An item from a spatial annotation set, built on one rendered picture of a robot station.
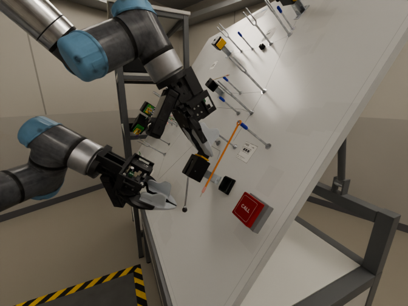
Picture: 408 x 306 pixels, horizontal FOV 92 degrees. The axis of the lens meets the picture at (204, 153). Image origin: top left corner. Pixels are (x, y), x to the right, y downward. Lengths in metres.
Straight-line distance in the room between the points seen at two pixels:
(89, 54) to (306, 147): 0.41
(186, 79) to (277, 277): 0.61
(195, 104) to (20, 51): 2.58
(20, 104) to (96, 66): 2.50
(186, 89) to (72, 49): 0.22
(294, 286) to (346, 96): 0.52
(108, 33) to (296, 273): 0.77
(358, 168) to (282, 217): 2.33
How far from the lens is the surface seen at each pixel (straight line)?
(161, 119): 0.44
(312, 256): 0.83
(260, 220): 0.39
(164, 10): 1.55
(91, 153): 0.48
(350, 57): 0.53
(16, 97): 2.87
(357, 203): 0.79
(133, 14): 0.45
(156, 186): 0.51
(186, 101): 0.47
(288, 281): 0.73
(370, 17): 0.60
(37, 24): 0.53
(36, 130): 0.52
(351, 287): 0.79
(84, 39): 0.41
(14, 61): 2.90
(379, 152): 2.63
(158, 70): 0.44
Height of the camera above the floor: 1.32
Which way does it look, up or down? 17 degrees down
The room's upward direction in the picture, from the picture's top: straight up
